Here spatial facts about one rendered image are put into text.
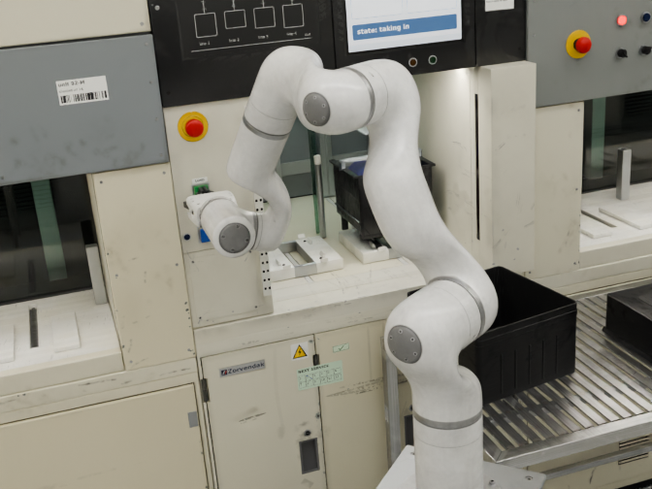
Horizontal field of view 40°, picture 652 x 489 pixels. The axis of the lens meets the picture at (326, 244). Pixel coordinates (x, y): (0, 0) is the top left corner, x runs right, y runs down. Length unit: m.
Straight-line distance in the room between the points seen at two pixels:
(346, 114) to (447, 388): 0.47
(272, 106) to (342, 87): 0.21
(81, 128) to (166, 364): 0.59
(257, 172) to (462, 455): 0.61
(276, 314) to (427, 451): 0.72
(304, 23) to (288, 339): 0.76
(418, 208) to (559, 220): 1.02
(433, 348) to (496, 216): 0.90
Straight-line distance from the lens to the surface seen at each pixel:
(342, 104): 1.36
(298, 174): 3.03
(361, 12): 2.05
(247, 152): 1.60
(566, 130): 2.34
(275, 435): 2.30
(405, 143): 1.44
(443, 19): 2.13
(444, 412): 1.50
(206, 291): 2.10
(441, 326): 1.39
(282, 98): 1.52
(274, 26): 1.99
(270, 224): 1.74
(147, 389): 2.17
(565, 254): 2.44
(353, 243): 2.48
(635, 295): 2.25
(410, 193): 1.41
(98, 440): 2.21
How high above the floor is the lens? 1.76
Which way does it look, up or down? 20 degrees down
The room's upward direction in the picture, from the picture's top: 4 degrees counter-clockwise
